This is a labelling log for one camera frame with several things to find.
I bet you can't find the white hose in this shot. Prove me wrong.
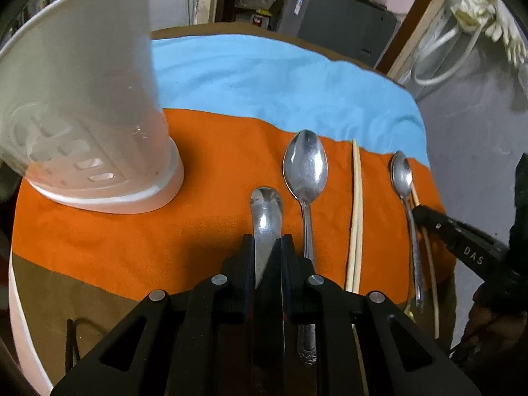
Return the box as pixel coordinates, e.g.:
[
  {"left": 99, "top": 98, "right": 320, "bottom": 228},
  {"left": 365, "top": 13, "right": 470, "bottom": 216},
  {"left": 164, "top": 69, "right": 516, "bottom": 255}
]
[{"left": 410, "top": 20, "right": 483, "bottom": 87}]

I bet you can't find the pale wooden chopstick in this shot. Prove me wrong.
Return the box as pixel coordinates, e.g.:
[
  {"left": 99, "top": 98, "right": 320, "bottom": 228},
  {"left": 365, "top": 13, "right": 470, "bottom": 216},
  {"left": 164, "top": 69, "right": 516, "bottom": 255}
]
[
  {"left": 410, "top": 185, "right": 441, "bottom": 339},
  {"left": 352, "top": 140, "right": 369, "bottom": 396},
  {"left": 344, "top": 139, "right": 359, "bottom": 293}
]

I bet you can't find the steel spoon with plain handle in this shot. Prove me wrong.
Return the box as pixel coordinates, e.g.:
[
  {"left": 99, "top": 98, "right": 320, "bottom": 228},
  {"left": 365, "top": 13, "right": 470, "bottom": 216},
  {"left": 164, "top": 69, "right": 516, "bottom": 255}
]
[{"left": 249, "top": 186, "right": 285, "bottom": 291}]

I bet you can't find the white plastic utensil holder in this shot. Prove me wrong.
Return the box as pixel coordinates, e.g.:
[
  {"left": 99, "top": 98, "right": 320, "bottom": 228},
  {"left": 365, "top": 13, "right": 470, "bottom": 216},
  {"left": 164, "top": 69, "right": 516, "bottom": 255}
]
[{"left": 0, "top": 0, "right": 185, "bottom": 215}]

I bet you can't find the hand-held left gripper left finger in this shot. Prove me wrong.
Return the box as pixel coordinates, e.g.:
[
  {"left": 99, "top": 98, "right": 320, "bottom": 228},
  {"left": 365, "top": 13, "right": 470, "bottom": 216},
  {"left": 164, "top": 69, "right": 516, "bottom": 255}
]
[{"left": 49, "top": 234, "right": 255, "bottom": 396}]

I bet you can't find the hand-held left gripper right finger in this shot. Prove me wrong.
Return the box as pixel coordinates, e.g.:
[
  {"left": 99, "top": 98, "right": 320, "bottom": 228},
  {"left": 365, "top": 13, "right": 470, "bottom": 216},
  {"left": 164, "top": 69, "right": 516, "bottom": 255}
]
[{"left": 274, "top": 234, "right": 481, "bottom": 396}]

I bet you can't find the striped orange blue brown cloth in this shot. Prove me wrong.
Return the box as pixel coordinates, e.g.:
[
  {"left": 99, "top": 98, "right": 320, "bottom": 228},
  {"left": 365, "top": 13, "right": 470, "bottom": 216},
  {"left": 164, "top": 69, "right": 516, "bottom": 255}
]
[{"left": 8, "top": 25, "right": 454, "bottom": 396}]

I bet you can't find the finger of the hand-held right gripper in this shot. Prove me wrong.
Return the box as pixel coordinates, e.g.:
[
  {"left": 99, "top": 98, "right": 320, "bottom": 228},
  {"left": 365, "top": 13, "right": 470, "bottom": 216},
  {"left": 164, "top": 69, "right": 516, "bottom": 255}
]
[{"left": 412, "top": 205, "right": 512, "bottom": 285}]

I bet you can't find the large steel spoon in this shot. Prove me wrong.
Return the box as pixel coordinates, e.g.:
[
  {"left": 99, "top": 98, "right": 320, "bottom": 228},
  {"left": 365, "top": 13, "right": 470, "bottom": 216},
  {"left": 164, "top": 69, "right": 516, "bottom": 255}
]
[{"left": 282, "top": 130, "right": 329, "bottom": 368}]

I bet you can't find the wooden door frame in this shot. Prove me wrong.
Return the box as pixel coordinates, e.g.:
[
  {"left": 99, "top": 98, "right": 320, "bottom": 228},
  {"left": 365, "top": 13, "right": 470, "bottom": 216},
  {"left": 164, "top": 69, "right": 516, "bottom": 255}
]
[{"left": 388, "top": 0, "right": 458, "bottom": 100}]

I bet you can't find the small steel spoon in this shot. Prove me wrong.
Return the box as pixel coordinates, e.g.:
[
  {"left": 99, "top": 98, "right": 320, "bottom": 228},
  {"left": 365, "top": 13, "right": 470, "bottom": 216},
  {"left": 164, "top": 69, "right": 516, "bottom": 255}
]
[{"left": 390, "top": 150, "right": 425, "bottom": 313}]

